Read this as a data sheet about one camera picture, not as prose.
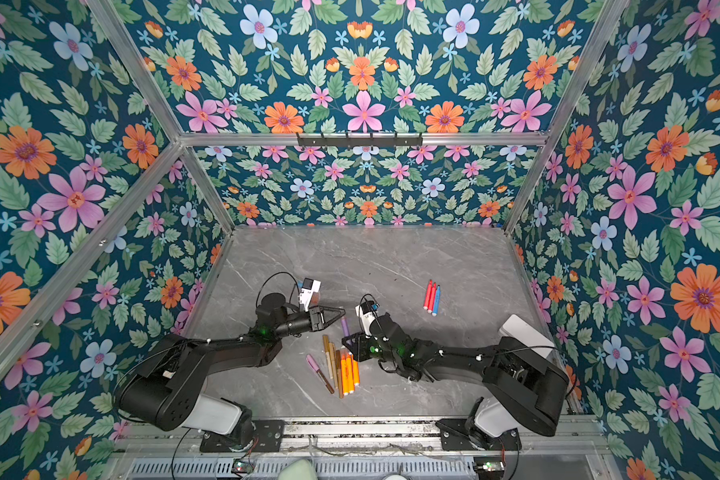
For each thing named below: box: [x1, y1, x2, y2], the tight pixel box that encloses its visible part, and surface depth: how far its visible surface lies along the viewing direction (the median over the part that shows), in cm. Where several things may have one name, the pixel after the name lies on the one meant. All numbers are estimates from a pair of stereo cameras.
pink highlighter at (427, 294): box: [423, 279, 433, 310], surface depth 101 cm
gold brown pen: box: [322, 334, 333, 379], surface depth 90 cm
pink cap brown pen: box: [306, 354, 335, 394], surface depth 86 cm
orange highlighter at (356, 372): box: [352, 359, 361, 386], surface depth 85 cm
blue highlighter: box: [432, 284, 441, 317], surface depth 100 cm
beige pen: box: [336, 350, 343, 399], surface depth 86 cm
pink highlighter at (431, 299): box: [427, 282, 437, 314], surface depth 100 cm
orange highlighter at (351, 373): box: [347, 354, 355, 394], surface depth 84 cm
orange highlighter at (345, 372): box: [341, 350, 349, 396], surface depth 84 cm
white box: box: [499, 314, 555, 359], surface depth 90 cm
